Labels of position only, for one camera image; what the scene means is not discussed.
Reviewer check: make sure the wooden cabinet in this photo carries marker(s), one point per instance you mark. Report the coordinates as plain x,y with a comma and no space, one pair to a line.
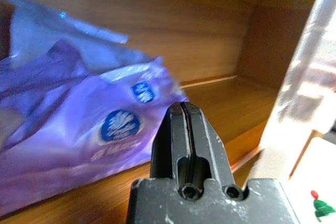
210,37

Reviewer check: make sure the purple plastic tissue pack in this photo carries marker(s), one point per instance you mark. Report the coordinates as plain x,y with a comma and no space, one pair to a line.
78,119

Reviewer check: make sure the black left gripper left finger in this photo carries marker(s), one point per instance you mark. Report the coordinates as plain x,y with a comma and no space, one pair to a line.
168,140

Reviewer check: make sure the ribbed glass sliding door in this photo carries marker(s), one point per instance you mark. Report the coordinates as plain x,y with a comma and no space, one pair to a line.
302,77

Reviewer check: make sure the white plush toy red-green hat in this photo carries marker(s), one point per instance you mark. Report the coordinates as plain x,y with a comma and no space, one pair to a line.
321,205

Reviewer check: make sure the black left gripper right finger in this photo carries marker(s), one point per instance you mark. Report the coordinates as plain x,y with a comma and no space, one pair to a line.
207,142

